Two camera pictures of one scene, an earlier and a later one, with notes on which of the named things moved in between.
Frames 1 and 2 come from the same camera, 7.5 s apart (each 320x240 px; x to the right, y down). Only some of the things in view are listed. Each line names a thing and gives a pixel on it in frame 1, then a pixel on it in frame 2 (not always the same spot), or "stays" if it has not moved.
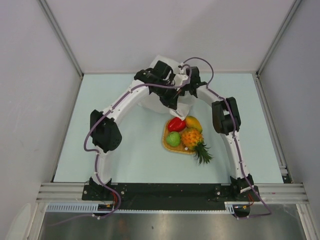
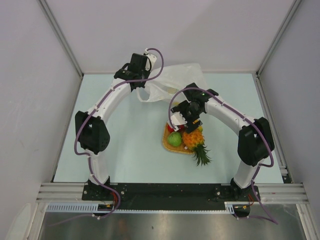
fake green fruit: [173, 139] stays
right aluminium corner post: [295, 5] stays
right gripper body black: [185, 88] → [190, 114]
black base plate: [164, 196] stays
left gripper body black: [167, 95] → [144, 74]
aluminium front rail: [271, 192] stays
